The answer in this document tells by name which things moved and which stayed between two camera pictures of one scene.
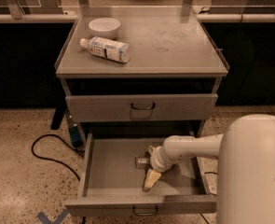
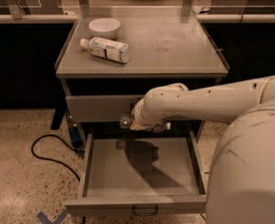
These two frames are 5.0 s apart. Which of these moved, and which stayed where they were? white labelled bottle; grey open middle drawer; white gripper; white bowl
Moved: white gripper
Stayed: white labelled bottle; grey open middle drawer; white bowl
